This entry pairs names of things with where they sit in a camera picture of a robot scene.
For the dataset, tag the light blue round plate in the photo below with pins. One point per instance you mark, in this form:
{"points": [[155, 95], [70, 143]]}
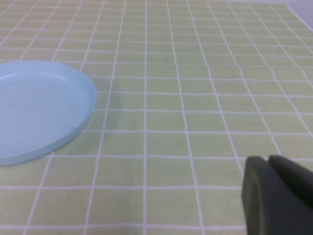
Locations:
{"points": [[36, 110]]}

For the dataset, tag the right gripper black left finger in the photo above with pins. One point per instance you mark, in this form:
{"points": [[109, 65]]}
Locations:
{"points": [[269, 208]]}

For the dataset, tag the green checkered tablecloth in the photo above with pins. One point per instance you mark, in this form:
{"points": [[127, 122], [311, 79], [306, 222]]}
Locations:
{"points": [[171, 98]]}

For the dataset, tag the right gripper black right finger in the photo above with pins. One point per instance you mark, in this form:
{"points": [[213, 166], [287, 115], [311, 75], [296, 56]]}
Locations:
{"points": [[293, 181]]}

